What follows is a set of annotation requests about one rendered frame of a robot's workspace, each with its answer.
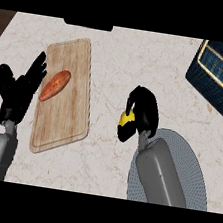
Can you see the dark blue wicker basket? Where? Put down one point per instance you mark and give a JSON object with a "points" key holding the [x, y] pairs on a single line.
{"points": [[219, 79]]}

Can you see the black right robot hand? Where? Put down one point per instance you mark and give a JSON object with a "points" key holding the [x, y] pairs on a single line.
{"points": [[147, 112]]}

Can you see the grey round placemat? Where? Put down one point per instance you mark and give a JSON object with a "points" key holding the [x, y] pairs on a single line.
{"points": [[192, 169]]}

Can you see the wooden cutting board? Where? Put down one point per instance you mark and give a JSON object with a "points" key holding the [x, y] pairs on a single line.
{"points": [[65, 96]]}

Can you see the orange sweet potato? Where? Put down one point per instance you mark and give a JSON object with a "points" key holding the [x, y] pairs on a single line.
{"points": [[55, 85]]}

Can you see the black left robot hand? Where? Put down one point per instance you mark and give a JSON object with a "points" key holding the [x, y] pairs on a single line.
{"points": [[18, 96]]}

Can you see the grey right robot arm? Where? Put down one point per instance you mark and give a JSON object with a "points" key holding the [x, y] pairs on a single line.
{"points": [[159, 174]]}

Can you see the yellow lemon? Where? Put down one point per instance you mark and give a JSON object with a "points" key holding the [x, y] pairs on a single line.
{"points": [[126, 119]]}

